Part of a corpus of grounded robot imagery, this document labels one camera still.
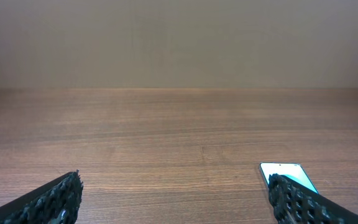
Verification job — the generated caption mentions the teal screen smartphone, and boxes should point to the teal screen smartphone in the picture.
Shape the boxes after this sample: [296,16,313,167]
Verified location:
[259,162,318,194]

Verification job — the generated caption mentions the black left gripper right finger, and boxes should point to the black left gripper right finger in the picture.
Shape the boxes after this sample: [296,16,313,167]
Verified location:
[268,174,358,224]

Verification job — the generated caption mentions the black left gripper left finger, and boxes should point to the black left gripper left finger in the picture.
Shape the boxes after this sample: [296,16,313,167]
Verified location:
[0,170,83,224]

